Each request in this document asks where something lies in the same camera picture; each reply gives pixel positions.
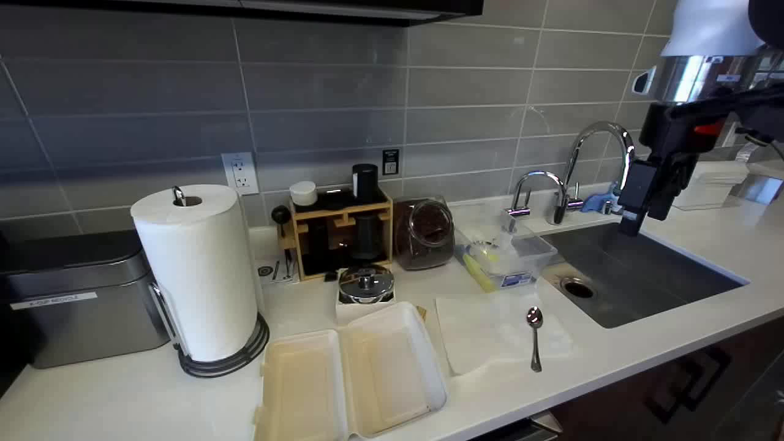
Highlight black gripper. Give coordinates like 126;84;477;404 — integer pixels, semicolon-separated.
617;100;722;241

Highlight small white paper napkin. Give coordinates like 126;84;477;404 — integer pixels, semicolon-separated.
488;286;578;363

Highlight glass coffee bean jar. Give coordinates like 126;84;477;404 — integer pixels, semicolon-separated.
391;197;456;274

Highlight round metal jar lid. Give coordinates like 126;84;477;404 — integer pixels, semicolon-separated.
336;262;396;306

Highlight wooden coffee tool organizer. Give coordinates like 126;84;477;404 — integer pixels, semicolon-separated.
277;188;396;281

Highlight blue cloth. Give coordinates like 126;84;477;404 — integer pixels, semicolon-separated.
581;188;624;219

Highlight stainless steel sink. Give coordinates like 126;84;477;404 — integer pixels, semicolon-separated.
541;220;746;332

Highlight tall chrome faucet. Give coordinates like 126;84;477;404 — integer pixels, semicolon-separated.
561;121;637;216

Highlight white rectangular box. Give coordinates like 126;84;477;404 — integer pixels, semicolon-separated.
670;160;750;214

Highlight small chrome faucet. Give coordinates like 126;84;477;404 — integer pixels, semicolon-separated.
501;167;570;235

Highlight clear plastic storage container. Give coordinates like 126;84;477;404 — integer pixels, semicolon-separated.
453;220;561;295

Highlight blue and white packet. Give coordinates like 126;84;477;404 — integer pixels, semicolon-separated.
496;273;537;292

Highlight silver metal spoon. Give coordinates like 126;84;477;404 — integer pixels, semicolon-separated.
524;303;546;374

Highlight dark base cabinet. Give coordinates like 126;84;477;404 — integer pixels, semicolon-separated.
468;314;784;441

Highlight large white paper sheet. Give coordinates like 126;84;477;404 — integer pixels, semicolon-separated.
431;292;529;381

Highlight black cylinder canister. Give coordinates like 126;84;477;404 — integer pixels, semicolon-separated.
349;161;382;203

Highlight open foam clamshell container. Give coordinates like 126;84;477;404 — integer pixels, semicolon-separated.
251;301;451;441

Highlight small white cup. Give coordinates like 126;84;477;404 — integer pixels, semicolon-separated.
285;180;319;209

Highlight white paper towel roll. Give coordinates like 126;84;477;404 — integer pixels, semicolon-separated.
129;182;261;366
148;185;271;381

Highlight dark overhead cabinet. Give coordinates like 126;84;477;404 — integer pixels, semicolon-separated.
0;0;485;27

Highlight stainless steel countertop appliance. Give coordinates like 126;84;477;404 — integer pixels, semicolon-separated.
0;230;173;370

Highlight black cabinet handle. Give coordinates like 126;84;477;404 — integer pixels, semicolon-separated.
684;345;731;412
644;359;696;423

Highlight white wall outlet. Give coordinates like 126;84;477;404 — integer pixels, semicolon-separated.
219;150;259;197

